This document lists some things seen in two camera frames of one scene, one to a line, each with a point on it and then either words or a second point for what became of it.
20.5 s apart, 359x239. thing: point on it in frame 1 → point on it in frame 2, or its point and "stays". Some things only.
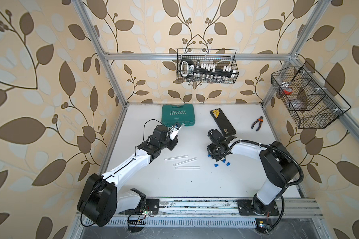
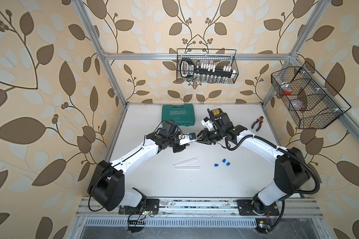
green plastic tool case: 184,114 stays
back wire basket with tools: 214,65 stays
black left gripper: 173,143 → 179,148
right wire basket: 312,102 stays
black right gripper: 216,158 → 205,136
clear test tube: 185,161 stays
